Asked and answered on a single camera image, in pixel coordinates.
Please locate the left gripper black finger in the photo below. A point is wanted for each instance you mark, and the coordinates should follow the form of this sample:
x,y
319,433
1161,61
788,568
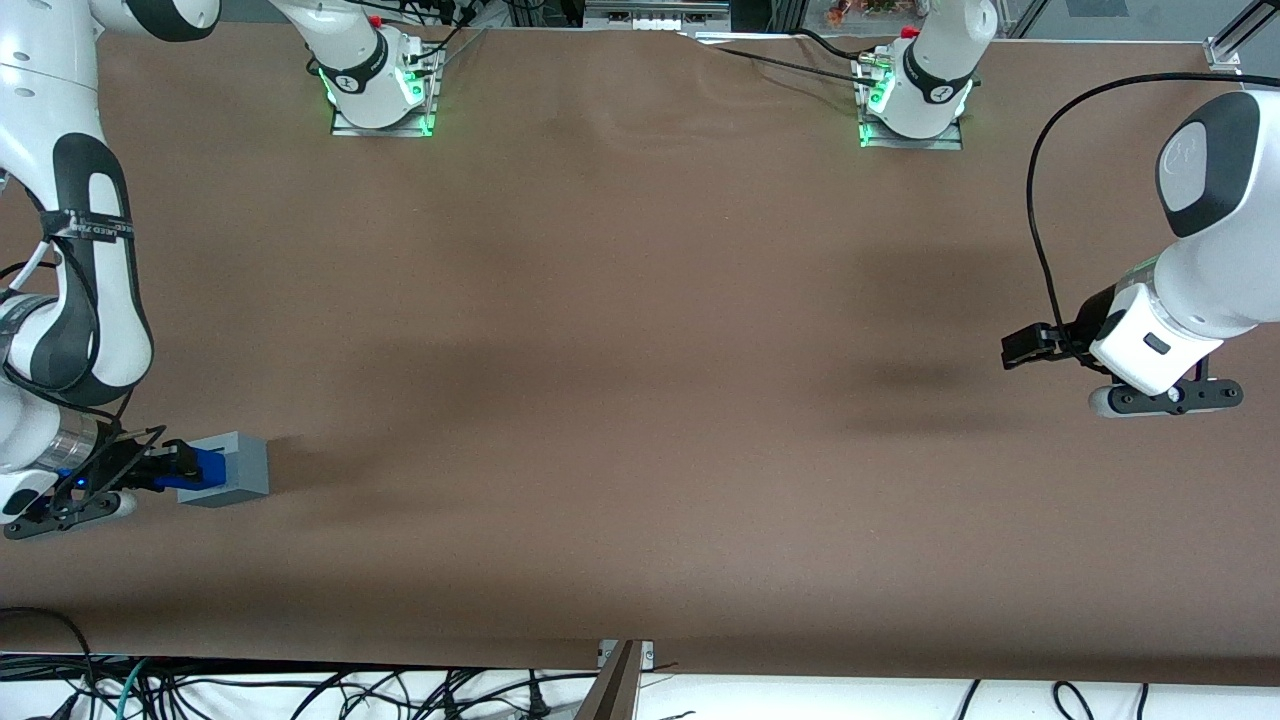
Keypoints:
x,y
1062,342
1025,348

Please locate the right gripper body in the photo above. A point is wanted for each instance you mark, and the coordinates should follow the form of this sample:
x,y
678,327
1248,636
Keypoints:
x,y
128,466

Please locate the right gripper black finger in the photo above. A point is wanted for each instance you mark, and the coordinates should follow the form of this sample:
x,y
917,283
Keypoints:
x,y
182,458
148,478

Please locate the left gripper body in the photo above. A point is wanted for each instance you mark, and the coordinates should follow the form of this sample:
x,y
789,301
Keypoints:
x,y
1086,327

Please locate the blue plastic insert part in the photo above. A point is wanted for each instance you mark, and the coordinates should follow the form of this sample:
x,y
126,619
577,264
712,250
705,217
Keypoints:
x,y
212,470

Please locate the gray square base block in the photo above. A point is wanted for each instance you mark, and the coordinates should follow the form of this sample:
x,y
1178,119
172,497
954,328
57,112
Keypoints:
x,y
250,465

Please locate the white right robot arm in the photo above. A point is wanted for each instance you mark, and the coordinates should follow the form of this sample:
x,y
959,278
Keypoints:
x,y
40,110

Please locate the brown table cover mat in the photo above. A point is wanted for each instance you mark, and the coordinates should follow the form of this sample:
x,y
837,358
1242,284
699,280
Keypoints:
x,y
640,350

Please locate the brown wooden beam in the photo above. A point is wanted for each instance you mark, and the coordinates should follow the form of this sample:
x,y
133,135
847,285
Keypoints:
x,y
615,690

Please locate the white power strip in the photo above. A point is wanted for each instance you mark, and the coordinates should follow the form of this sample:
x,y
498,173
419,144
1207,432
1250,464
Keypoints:
x,y
650,18

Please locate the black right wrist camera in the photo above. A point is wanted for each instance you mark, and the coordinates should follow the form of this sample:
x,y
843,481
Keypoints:
x,y
70,512

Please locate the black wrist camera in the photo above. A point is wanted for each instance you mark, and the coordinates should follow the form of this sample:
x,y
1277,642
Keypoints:
x,y
1170,397
70,512

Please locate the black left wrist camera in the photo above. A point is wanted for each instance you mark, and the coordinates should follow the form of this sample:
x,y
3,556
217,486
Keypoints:
x,y
1170,397

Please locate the aluminium frame profile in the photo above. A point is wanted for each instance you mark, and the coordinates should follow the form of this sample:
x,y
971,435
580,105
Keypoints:
x,y
1225,50

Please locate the silver metal bracket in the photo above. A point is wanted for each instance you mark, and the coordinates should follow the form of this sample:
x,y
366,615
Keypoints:
x,y
648,652

